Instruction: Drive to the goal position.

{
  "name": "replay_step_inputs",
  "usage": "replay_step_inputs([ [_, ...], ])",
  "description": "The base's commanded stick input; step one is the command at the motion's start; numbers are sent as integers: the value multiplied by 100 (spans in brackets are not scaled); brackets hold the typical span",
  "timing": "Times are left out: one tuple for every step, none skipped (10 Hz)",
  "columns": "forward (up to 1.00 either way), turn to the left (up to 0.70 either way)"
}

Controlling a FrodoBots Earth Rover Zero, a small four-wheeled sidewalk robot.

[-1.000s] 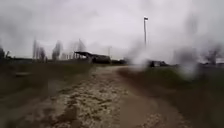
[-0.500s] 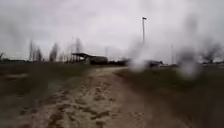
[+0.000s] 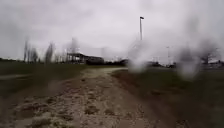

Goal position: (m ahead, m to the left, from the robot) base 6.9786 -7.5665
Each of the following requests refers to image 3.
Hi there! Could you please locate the sandy dirt path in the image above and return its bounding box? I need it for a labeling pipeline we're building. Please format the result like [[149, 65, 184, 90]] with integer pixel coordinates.
[[0, 67, 174, 128]]

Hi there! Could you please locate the row of bare trees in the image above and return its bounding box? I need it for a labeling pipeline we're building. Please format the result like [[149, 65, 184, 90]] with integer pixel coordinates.
[[22, 39, 81, 64]]

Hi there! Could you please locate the grass field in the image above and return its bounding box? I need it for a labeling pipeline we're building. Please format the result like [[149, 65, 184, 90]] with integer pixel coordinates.
[[0, 61, 111, 101]]

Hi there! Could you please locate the bare tree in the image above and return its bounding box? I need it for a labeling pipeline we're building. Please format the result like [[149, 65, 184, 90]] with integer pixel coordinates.
[[198, 42, 219, 66]]

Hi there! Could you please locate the dark low building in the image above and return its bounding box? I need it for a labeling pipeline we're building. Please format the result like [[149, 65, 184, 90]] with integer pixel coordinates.
[[65, 52, 105, 66]]

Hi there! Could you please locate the grass verge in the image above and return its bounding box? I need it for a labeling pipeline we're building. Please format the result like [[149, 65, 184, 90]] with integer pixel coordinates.
[[111, 66, 224, 128]]

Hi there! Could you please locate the tall grey lamp post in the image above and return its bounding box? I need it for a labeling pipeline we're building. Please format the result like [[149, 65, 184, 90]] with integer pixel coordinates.
[[138, 15, 145, 42]]

